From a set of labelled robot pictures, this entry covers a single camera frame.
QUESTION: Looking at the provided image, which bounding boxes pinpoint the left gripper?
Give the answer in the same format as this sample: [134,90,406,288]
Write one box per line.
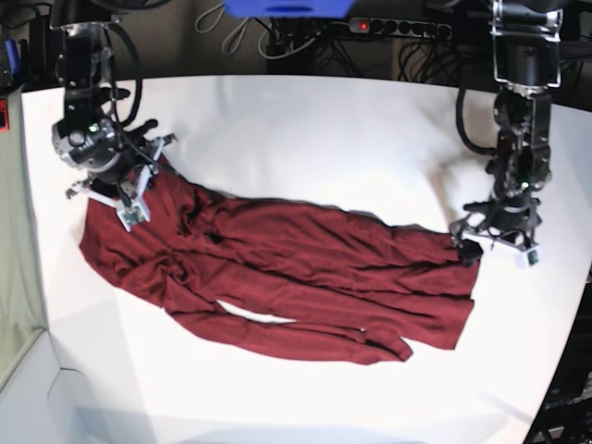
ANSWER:
[449,198,542,266]

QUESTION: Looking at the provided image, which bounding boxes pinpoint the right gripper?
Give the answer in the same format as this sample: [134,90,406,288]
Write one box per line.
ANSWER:
[64,132,176,220]

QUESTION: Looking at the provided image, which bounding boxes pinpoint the dark red t-shirt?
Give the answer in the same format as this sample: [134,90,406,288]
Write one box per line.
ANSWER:
[80,171,479,364]

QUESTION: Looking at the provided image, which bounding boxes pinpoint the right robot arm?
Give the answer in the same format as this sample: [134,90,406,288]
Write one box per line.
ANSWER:
[50,1,176,230]

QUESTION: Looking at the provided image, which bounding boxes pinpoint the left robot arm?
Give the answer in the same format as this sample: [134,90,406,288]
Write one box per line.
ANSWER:
[450,1,567,266]

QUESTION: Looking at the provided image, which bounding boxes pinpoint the red and black device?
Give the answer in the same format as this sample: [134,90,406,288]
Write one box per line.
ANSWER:
[0,98,9,133]

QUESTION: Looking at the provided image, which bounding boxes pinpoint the grey fabric side panel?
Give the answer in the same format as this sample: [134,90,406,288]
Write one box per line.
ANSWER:
[1,90,47,386]

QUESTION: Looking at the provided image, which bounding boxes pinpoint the black power strip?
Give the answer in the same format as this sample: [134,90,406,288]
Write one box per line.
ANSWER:
[348,18,452,42]

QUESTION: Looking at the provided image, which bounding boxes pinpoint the blue box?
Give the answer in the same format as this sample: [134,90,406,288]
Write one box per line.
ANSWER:
[224,0,354,19]

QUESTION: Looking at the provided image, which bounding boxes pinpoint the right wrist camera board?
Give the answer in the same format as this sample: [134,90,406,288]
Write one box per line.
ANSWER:
[117,206,150,232]

